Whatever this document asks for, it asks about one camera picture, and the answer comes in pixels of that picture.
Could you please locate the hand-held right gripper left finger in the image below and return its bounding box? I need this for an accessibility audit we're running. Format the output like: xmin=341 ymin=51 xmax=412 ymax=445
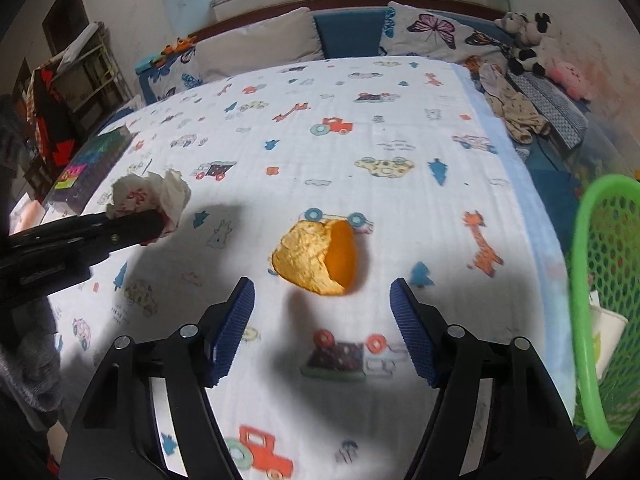
xmin=59 ymin=276 xmax=257 ymax=480

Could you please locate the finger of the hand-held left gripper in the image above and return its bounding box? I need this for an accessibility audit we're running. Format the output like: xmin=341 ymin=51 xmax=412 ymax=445
xmin=7 ymin=209 xmax=168 ymax=268

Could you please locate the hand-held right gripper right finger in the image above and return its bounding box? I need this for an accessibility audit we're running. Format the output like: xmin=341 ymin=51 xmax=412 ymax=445
xmin=389 ymin=277 xmax=583 ymax=480

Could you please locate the white patterned cloth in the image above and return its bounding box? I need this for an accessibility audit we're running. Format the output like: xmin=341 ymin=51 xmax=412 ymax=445
xmin=106 ymin=169 xmax=193 ymax=246

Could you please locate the green plastic basket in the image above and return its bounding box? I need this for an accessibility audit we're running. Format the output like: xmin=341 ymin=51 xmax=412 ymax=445
xmin=570 ymin=174 xmax=640 ymax=451

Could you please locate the person's left hand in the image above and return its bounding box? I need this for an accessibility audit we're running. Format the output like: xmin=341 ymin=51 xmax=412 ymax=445
xmin=0 ymin=297 xmax=63 ymax=428

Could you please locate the colourful plastic box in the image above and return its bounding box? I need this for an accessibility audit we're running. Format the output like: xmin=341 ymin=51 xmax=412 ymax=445
xmin=42 ymin=127 xmax=133 ymax=211

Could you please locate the red black garment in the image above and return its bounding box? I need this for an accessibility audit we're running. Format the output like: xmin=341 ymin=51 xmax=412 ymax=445
xmin=30 ymin=60 xmax=78 ymax=171

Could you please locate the small butterfly print pillow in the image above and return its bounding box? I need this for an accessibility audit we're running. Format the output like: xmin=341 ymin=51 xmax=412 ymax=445
xmin=140 ymin=50 xmax=206 ymax=106

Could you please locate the white metal rack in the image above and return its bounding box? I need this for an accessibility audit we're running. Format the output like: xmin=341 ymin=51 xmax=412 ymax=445
xmin=47 ymin=22 xmax=136 ymax=116

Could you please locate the white printed blanket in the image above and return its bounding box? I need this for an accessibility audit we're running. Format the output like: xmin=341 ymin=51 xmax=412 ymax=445
xmin=47 ymin=55 xmax=576 ymax=480

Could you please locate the orange toy figure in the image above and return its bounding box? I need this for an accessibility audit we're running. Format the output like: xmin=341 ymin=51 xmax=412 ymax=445
xmin=160 ymin=35 xmax=196 ymax=56

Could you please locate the blue bed sheet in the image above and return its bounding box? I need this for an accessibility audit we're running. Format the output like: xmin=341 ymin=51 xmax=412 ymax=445
xmin=465 ymin=67 xmax=583 ymax=261

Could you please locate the beige pillow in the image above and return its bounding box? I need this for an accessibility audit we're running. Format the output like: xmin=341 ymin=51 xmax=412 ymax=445
xmin=192 ymin=7 xmax=326 ymax=83

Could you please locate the dark wooden door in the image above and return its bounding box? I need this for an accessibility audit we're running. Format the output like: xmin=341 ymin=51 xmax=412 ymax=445
xmin=42 ymin=0 xmax=83 ymax=58

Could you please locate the beige patterned garment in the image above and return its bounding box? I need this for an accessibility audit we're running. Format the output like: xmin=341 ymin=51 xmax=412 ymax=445
xmin=480 ymin=62 xmax=553 ymax=143

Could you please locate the clear storage bin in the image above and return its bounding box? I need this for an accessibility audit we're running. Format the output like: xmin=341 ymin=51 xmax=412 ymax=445
xmin=565 ymin=112 xmax=640 ymax=201

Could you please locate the black white checked cloth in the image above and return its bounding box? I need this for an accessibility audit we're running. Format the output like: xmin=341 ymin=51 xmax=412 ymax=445
xmin=510 ymin=72 xmax=588 ymax=148

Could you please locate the pink plush toy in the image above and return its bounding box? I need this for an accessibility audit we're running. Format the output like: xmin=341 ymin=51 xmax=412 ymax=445
xmin=545 ymin=60 xmax=598 ymax=103

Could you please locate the large butterfly print pillow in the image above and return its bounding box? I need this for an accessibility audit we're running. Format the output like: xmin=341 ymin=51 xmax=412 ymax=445
xmin=380 ymin=1 xmax=506 ymax=61

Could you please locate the black and white cow plush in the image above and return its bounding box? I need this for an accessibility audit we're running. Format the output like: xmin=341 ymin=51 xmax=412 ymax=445
xmin=510 ymin=12 xmax=557 ymax=77

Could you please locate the grey white plush toy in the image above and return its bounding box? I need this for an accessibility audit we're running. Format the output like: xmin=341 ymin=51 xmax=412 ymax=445
xmin=494 ymin=12 xmax=528 ymax=46

